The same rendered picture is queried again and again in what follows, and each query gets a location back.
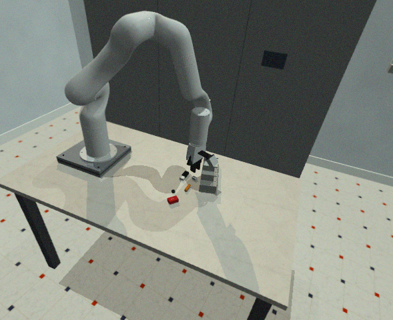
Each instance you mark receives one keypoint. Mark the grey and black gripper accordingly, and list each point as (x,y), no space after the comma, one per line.
(194,159)

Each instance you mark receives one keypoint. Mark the red rectangular block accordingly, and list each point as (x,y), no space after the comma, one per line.
(173,199)

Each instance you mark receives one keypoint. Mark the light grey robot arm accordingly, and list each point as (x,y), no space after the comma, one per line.
(89,88)

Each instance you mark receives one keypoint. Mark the grey rack of bins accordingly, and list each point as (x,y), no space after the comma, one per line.
(208,181)

